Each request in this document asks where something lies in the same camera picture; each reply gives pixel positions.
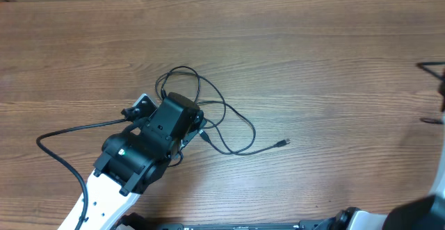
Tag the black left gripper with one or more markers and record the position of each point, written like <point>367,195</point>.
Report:
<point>188,138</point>

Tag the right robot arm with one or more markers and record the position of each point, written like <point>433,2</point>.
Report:
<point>426,213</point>

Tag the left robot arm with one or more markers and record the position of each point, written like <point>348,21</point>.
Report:
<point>135,158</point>

